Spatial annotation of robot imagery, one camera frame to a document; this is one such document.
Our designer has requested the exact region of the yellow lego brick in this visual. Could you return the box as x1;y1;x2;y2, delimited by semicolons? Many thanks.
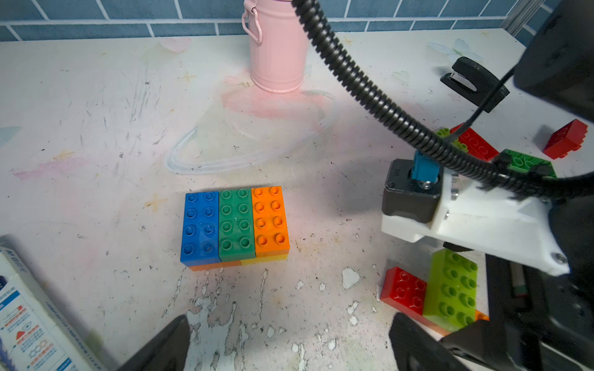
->
240;254;289;265

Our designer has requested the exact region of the green lego brick right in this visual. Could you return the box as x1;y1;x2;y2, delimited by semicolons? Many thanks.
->
502;149;557;179

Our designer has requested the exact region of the red lego brick bottom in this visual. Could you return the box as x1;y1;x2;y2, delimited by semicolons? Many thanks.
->
543;119;588;159

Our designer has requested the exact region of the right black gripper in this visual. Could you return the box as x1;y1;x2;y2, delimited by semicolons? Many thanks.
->
440;196;593;370

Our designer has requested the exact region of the orange lego brick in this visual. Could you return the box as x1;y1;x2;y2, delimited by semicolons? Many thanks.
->
252;186;290;258
190;261;241;271
421;310;490;336

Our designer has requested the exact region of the white blue small box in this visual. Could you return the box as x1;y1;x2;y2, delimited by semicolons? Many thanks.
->
1;247;105;371

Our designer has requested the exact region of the black corrugated cable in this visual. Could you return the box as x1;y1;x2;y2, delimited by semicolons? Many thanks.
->
291;0;594;200

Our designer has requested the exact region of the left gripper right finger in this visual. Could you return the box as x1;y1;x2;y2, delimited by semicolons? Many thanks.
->
389;312;469;371

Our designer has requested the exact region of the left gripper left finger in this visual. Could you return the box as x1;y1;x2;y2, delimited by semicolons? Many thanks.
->
119;315;191;371

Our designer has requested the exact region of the small red lego brick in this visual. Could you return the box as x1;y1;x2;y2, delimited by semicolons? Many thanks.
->
380;267;427;322

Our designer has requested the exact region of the dark green lego brick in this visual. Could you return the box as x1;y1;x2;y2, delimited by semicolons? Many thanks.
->
219;189;256;262

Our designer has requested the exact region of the blue lego brick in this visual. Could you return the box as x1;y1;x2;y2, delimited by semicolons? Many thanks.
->
180;191;221;267

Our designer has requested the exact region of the black stapler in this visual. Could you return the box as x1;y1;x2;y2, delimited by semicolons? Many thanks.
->
440;57;500;107

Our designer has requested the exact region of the pink pen cup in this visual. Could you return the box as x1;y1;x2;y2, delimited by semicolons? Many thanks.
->
241;0;309;94

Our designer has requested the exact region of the red lego brick top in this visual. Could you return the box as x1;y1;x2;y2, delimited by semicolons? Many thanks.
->
457;128;500;162

